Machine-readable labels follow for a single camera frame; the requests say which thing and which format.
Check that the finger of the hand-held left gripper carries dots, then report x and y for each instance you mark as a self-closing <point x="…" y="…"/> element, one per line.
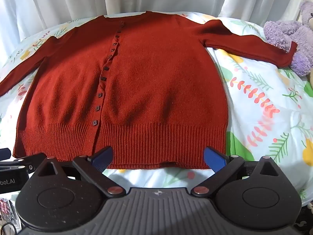
<point x="5" y="153"/>

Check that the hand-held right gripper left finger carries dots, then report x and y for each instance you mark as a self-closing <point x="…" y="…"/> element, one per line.
<point x="102" y="158"/>

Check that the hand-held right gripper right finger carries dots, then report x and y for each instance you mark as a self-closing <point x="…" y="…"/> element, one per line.
<point x="214" y="159"/>

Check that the red knit cardigan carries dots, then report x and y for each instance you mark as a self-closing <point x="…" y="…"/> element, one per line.
<point x="146" y="90"/>

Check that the red white patterned item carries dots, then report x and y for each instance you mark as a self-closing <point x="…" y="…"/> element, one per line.
<point x="7" y="210"/>

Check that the floral bed sheet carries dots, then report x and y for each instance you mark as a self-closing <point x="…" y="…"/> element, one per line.
<point x="264" y="107"/>

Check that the dark patterned cloth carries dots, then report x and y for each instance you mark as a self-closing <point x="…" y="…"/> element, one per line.
<point x="303" y="221"/>

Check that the beige plush toy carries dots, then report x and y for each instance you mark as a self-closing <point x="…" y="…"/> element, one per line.
<point x="310" y="77"/>

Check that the purple teddy bear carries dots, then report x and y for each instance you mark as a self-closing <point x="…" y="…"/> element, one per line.
<point x="293" y="36"/>

